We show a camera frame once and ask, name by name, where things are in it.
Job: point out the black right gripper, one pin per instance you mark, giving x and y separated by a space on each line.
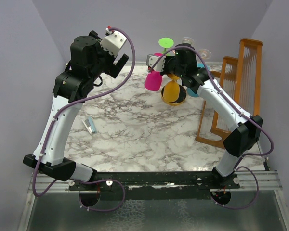
167 58

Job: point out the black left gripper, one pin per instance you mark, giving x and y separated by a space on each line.
112 69

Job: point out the green plastic goblet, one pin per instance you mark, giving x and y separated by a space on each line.
166 43

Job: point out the orange plastic goblet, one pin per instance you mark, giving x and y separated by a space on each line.
171 89

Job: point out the pink plastic goblet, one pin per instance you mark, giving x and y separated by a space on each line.
153 81

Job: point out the blue plastic goblet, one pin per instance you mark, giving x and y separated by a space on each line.
201 76

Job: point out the clear tall wine glass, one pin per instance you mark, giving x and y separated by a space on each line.
204 53

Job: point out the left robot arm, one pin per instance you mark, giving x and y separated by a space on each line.
90 57

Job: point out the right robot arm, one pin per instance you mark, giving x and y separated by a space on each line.
245 128

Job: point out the gold wine glass rack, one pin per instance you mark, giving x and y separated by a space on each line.
181 98

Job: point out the small blue stapler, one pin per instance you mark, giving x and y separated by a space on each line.
89 125

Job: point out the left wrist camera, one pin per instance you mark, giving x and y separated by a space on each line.
113 42

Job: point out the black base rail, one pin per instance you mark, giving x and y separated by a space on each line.
156 185

